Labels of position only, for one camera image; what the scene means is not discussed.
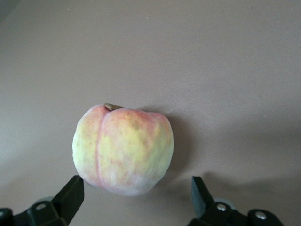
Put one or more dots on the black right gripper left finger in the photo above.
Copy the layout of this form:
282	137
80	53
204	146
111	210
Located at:
68	200

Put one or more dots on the yellow pink peach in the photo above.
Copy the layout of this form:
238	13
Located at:
124	150

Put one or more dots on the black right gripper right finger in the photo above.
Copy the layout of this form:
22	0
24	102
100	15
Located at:
202	202

